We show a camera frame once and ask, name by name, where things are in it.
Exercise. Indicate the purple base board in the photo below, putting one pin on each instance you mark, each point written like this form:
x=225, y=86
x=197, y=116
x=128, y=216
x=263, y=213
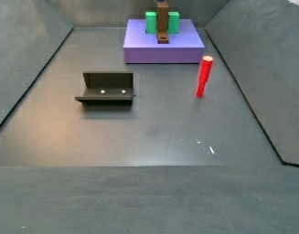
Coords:
x=142, y=49

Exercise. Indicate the red peg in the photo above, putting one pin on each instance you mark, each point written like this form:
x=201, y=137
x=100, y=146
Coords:
x=204, y=75

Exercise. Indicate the brown L-shaped block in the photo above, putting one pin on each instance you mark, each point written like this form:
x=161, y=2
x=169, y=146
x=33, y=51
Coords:
x=162, y=21

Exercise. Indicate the left green block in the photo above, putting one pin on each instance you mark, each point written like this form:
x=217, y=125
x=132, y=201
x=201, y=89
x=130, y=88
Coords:
x=152, y=22

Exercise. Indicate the green block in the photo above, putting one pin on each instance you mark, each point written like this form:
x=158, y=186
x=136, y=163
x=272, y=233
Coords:
x=173, y=22
x=152, y=22

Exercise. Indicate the right green block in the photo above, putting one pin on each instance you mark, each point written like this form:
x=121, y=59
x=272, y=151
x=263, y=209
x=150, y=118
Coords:
x=173, y=22

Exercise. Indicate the black angle bracket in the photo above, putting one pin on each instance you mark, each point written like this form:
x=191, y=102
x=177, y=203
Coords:
x=108, y=86

